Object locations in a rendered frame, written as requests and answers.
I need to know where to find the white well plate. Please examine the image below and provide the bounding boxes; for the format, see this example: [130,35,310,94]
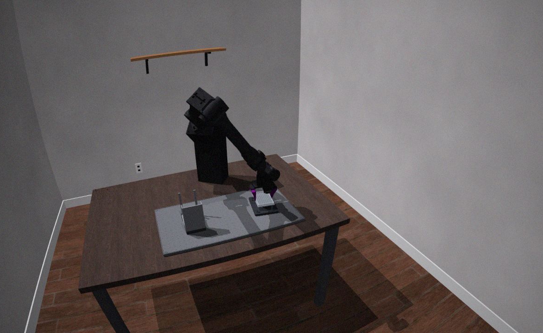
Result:
[255,191,275,208]

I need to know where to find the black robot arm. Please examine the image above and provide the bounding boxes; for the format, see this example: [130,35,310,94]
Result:
[184,87,280,194]

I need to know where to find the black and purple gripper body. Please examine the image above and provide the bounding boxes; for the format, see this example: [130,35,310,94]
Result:
[249,173,277,190]

